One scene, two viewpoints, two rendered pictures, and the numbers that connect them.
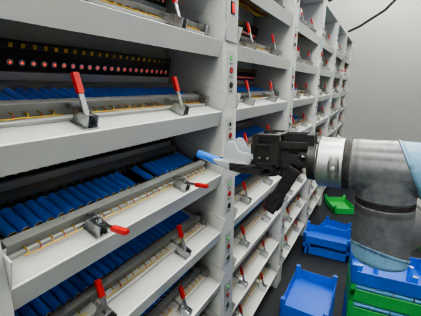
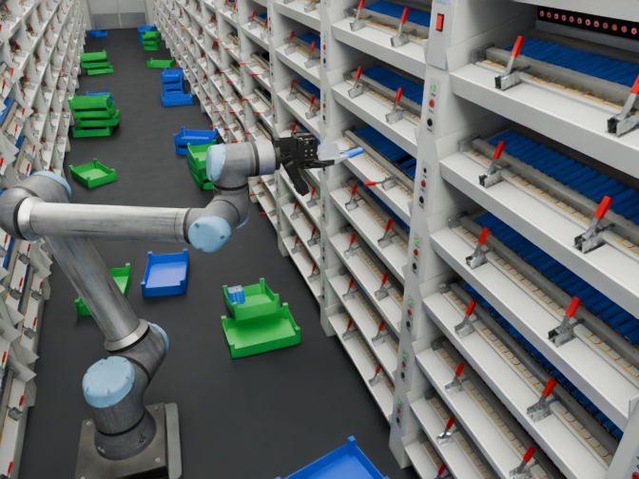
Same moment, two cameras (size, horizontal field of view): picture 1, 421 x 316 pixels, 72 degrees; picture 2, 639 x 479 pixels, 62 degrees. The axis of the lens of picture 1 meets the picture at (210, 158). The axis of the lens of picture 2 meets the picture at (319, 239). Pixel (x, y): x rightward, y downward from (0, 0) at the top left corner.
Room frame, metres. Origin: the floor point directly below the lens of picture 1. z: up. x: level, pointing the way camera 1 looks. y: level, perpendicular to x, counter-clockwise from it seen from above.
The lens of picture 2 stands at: (1.46, -1.12, 1.53)
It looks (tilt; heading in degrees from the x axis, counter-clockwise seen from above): 30 degrees down; 130
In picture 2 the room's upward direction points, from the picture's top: straight up
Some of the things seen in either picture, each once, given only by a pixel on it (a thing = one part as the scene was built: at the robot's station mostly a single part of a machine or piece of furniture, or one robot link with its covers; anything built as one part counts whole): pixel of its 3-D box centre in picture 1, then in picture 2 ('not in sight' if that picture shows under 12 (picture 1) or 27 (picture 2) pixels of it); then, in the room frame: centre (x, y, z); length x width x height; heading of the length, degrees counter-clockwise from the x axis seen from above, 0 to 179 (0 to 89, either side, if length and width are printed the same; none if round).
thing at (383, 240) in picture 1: (384, 229); (230, 202); (0.46, -0.31, 0.91); 0.12 x 0.09 x 0.12; 121
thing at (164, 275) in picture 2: not in sight; (165, 272); (-0.58, 0.09, 0.04); 0.30 x 0.20 x 0.08; 139
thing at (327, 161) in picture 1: (329, 162); (263, 157); (0.51, -0.22, 1.02); 0.10 x 0.05 x 0.09; 151
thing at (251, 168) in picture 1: (250, 166); not in sight; (0.56, -0.08, 1.00); 0.09 x 0.05 x 0.02; 65
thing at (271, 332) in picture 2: not in sight; (260, 329); (0.11, 0.08, 0.04); 0.30 x 0.20 x 0.08; 60
